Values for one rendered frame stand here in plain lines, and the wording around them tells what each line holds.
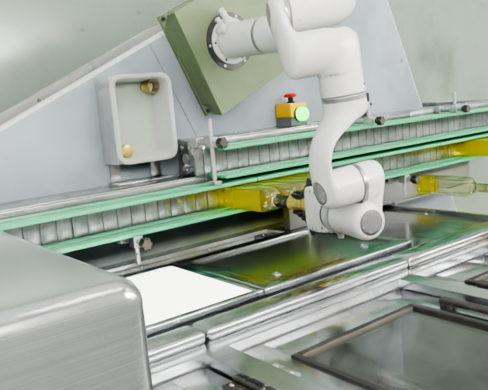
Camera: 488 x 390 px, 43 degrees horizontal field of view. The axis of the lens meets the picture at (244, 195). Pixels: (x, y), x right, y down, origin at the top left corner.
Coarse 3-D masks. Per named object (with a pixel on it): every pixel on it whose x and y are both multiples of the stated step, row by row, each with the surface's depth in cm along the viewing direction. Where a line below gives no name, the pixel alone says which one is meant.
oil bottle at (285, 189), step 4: (248, 184) 166; (252, 184) 165; (256, 184) 164; (260, 184) 162; (264, 184) 162; (268, 184) 161; (272, 184) 161; (276, 184) 160; (280, 184) 159; (284, 184) 159; (288, 184) 158; (292, 184) 158; (280, 188) 156; (284, 188) 156; (288, 188) 156; (292, 188) 157; (296, 188) 158; (280, 192) 156; (284, 192) 156; (288, 192) 156
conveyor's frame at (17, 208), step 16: (400, 112) 218; (416, 112) 219; (432, 112) 225; (272, 128) 186; (288, 128) 183; (304, 128) 187; (176, 176) 167; (192, 176) 164; (80, 192) 153; (96, 192) 150; (112, 192) 150; (128, 192) 152; (144, 192) 155; (0, 208) 137; (16, 208) 136; (32, 208) 138; (48, 208) 140
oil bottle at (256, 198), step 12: (216, 192) 168; (228, 192) 163; (240, 192) 159; (252, 192) 155; (264, 192) 153; (276, 192) 153; (228, 204) 164; (240, 204) 160; (252, 204) 156; (264, 204) 153
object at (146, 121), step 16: (112, 80) 151; (128, 80) 158; (144, 80) 163; (160, 80) 162; (112, 96) 152; (128, 96) 162; (144, 96) 165; (160, 96) 164; (112, 112) 152; (128, 112) 162; (144, 112) 165; (160, 112) 165; (128, 128) 163; (144, 128) 166; (160, 128) 166; (128, 144) 163; (144, 144) 166; (160, 144) 168; (176, 144) 164; (128, 160) 156; (144, 160) 158
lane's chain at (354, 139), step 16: (480, 112) 244; (368, 128) 204; (384, 128) 209; (400, 128) 215; (416, 128) 220; (432, 128) 226; (448, 128) 232; (464, 128) 238; (272, 144) 179; (288, 144) 183; (304, 144) 187; (336, 144) 195; (352, 144) 200; (368, 144) 205; (208, 160) 166; (224, 160) 169; (240, 160) 172; (256, 160) 176; (272, 160) 180; (208, 176) 166
